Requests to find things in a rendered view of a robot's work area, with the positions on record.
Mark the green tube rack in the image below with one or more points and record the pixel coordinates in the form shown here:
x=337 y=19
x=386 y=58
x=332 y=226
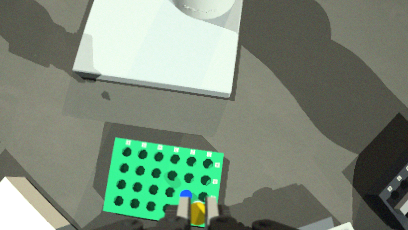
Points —
x=142 y=176

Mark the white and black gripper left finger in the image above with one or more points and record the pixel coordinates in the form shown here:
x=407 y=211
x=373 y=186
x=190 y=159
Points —
x=176 y=217

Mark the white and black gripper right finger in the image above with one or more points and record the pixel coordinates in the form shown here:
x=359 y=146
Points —
x=224 y=221

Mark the white benchtop mixer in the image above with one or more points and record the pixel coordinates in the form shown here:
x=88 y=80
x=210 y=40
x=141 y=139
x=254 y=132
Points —
x=325 y=224

